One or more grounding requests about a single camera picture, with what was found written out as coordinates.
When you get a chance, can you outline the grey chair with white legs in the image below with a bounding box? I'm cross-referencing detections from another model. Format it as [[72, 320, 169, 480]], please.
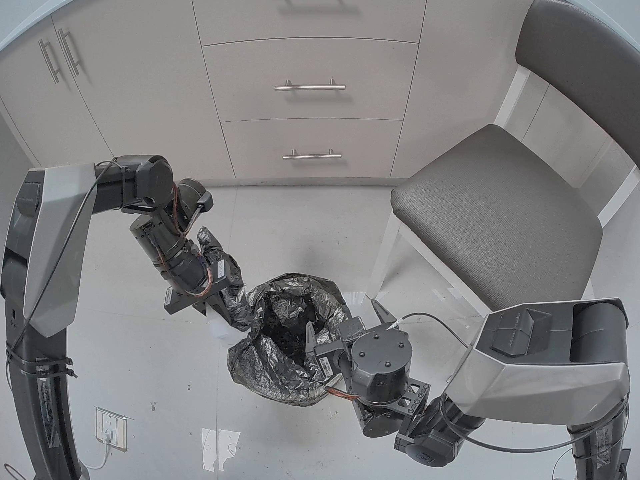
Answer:
[[365, 0, 640, 316]]

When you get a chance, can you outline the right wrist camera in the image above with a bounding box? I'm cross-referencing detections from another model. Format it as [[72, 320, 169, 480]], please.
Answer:
[[337, 317, 368, 343]]

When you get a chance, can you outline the beige cabinet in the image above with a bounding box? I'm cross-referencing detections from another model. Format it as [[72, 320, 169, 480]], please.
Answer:
[[0, 0, 532, 194]]

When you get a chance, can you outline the black plastic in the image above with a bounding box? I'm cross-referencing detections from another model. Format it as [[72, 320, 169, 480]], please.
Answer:
[[197, 226, 251, 331]]

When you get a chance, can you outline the clear plastic wrapper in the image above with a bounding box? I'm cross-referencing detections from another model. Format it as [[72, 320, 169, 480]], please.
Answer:
[[205, 305, 251, 344]]

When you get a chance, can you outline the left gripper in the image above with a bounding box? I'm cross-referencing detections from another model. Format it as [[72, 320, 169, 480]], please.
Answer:
[[129, 215, 243, 316]]

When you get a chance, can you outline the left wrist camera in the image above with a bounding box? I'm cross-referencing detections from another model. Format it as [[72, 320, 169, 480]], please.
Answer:
[[202, 257, 244, 290]]

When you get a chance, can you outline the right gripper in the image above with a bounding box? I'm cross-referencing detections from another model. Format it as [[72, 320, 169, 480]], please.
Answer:
[[303, 297, 398, 384]]

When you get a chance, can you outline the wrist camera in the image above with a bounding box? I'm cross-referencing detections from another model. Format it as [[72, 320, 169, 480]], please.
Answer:
[[202, 257, 244, 290], [337, 317, 368, 343]]

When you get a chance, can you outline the black cable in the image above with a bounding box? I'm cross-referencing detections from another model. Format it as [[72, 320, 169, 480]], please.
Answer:
[[467, 400, 628, 480], [395, 311, 473, 350]]

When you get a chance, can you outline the white cable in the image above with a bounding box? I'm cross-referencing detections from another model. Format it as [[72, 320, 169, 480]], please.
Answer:
[[80, 430, 117, 470]]

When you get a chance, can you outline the black plastic bag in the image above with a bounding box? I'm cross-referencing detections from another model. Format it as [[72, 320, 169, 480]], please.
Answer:
[[227, 273, 353, 408]]

